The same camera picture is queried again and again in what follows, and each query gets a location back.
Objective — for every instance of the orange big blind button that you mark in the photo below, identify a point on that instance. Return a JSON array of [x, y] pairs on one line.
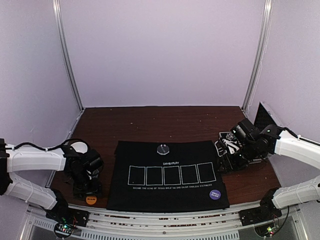
[[91, 200]]

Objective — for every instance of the right aluminium frame post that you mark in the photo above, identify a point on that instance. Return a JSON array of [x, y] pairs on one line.
[[257, 64]]

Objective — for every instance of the aluminium poker chip case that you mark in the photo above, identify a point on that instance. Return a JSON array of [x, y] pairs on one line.
[[262, 117]]

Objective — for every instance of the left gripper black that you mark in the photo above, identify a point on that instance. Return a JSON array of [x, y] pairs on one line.
[[95, 189]]

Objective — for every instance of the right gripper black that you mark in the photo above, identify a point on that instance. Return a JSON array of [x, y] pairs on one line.
[[225, 153]]

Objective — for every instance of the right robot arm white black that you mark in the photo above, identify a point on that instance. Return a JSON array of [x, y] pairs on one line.
[[297, 156]]

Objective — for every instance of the clear round dealer button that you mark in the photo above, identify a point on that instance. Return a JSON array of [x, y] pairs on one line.
[[163, 149]]

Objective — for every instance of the blue small blind button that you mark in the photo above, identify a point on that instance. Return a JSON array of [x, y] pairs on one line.
[[215, 194]]

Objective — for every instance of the black poker cloth mat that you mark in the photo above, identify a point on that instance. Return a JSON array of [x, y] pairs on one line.
[[181, 181]]

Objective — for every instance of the left aluminium frame post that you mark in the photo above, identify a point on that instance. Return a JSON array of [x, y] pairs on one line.
[[65, 53]]

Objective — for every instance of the poker chip row upper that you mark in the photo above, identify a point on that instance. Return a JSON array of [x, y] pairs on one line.
[[230, 137]]

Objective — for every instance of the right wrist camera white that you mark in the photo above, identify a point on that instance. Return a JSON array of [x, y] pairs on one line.
[[229, 146]]

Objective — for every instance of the aluminium frame post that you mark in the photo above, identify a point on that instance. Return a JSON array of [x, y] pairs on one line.
[[65, 53], [257, 64]]

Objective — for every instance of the white red bowl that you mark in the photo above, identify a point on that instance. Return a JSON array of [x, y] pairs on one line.
[[80, 147]]

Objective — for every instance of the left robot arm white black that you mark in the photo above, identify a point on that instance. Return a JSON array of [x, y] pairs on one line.
[[74, 157]]

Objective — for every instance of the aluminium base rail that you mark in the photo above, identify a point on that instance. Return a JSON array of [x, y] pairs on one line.
[[223, 224]]

